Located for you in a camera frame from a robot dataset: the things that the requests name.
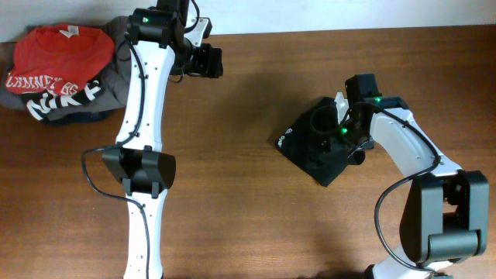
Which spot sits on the grey folded garment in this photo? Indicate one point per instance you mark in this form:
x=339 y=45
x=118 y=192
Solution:
x=113 y=79

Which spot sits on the red folded shirt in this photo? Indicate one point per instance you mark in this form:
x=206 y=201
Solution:
x=59 y=59

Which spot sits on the black white lettered shirt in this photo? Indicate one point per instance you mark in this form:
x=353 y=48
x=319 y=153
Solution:
x=40 y=104

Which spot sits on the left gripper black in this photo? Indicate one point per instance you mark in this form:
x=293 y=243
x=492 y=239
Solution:
x=208 y=65

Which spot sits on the black t-shirt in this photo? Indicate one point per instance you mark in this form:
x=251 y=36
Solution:
x=310 y=144

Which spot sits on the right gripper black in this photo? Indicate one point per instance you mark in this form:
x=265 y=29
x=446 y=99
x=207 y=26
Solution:
x=367 y=142

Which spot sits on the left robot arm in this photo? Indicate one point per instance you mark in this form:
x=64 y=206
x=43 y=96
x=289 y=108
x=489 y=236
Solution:
x=137 y=161

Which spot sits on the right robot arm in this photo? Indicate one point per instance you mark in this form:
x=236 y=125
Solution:
x=445 y=218

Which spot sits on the dark blue folded garment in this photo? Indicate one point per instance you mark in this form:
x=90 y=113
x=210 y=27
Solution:
x=79 y=118

